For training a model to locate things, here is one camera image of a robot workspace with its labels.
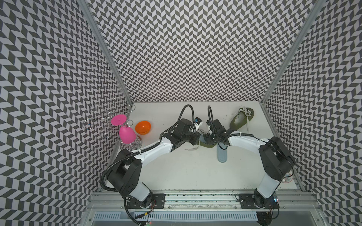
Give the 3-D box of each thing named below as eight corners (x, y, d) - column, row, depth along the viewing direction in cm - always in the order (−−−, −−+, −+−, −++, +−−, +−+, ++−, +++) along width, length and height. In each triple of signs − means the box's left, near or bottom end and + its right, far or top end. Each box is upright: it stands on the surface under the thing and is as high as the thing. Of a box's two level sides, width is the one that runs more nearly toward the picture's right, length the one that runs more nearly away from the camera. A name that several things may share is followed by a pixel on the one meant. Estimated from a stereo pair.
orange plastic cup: (135, 136, 98) (133, 132, 95) (138, 124, 105) (136, 120, 101) (149, 136, 98) (147, 132, 95) (151, 124, 105) (150, 120, 101)
